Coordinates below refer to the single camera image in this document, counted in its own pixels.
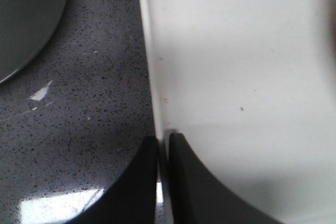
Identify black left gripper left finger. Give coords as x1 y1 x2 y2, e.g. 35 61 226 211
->
67 136 159 223

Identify white bear serving tray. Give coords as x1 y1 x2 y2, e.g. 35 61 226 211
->
140 0 335 223

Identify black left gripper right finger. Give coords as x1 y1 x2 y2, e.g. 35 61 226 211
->
168 133 277 223

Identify green electric cooking pot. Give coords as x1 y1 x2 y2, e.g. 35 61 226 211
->
1 0 67 82

